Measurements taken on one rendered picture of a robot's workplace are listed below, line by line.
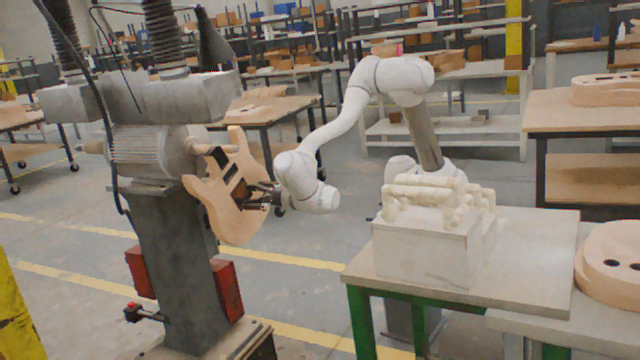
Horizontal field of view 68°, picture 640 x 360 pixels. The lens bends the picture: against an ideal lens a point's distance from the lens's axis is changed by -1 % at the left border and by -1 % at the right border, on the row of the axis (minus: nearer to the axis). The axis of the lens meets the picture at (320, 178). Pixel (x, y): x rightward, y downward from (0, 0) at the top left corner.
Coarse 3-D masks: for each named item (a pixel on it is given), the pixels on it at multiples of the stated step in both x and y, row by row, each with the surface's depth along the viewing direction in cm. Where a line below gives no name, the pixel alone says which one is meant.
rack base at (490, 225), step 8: (488, 216) 144; (496, 216) 144; (488, 224) 139; (496, 224) 145; (488, 232) 137; (496, 232) 145; (488, 240) 138; (496, 240) 146; (488, 248) 138; (488, 256) 138
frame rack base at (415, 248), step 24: (408, 216) 133; (432, 216) 131; (480, 216) 128; (384, 240) 133; (408, 240) 128; (432, 240) 124; (456, 240) 120; (480, 240) 130; (384, 264) 136; (408, 264) 131; (432, 264) 127; (456, 264) 123; (480, 264) 132; (456, 288) 125
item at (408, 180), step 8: (400, 176) 134; (408, 176) 133; (416, 176) 132; (424, 176) 130; (432, 176) 129; (400, 184) 134; (408, 184) 133; (416, 184) 131; (424, 184) 130; (432, 184) 129; (440, 184) 127; (448, 184) 126; (456, 184) 125
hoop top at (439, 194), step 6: (384, 186) 128; (390, 186) 127; (396, 186) 127; (402, 186) 126; (408, 186) 125; (414, 186) 125; (390, 192) 127; (396, 192) 126; (402, 192) 125; (408, 192) 124; (414, 192) 123; (420, 192) 122; (426, 192) 121; (432, 192) 121; (438, 192) 120; (444, 192) 119; (450, 192) 119; (420, 198) 123; (426, 198) 122; (432, 198) 121; (438, 198) 120
